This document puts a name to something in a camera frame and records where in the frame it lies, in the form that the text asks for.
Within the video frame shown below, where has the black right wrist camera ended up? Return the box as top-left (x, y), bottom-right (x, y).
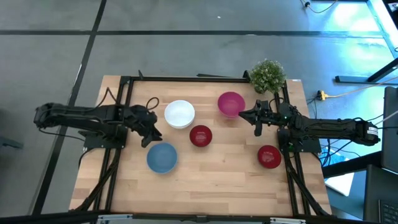
top-left (260, 100), bottom-right (276, 116)

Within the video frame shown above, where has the white paper sheet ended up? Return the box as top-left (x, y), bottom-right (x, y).
top-left (325, 172), bottom-right (355, 197)

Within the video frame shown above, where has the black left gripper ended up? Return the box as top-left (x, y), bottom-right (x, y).
top-left (124, 105), bottom-right (164, 148)

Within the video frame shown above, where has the black crossbeam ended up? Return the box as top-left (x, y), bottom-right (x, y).
top-left (0, 210), bottom-right (398, 224)

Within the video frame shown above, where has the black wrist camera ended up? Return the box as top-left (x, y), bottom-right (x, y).
top-left (130, 105), bottom-right (150, 122)
top-left (260, 100), bottom-right (276, 116)

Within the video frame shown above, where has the silver metal bracket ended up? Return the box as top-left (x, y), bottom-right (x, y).
top-left (96, 213), bottom-right (134, 224)
top-left (269, 217), bottom-right (307, 224)

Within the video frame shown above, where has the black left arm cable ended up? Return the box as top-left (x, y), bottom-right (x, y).
top-left (145, 96), bottom-right (160, 111)

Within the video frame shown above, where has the dark grey monitor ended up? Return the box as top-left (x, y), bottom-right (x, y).
top-left (381, 86), bottom-right (398, 174)

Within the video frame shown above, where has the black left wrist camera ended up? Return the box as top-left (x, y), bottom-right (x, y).
top-left (130, 105), bottom-right (150, 122)

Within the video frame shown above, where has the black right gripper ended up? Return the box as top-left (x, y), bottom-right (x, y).
top-left (238, 99), bottom-right (279, 138)

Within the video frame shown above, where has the white bowl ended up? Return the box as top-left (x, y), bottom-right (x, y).
top-left (164, 100), bottom-right (196, 129)
top-left (164, 100), bottom-right (195, 127)

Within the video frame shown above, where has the black laptop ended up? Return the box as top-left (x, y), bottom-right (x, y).
top-left (363, 164), bottom-right (398, 224)

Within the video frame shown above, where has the black aluminium table frame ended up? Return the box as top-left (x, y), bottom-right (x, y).
top-left (70, 70), bottom-right (332, 218)

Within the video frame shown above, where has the pink bowl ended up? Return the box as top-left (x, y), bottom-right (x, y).
top-left (217, 91), bottom-right (246, 119)

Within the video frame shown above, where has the blue bowl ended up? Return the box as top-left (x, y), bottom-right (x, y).
top-left (146, 142), bottom-right (178, 174)

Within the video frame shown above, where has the black desk leg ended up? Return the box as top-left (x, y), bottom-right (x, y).
top-left (335, 57), bottom-right (398, 84)

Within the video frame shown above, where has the green artificial potted plant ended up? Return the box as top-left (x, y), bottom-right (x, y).
top-left (248, 58), bottom-right (287, 95)

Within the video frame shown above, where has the black bowl with red interior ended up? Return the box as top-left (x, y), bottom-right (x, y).
top-left (257, 144), bottom-right (282, 170)
top-left (189, 124), bottom-right (213, 148)

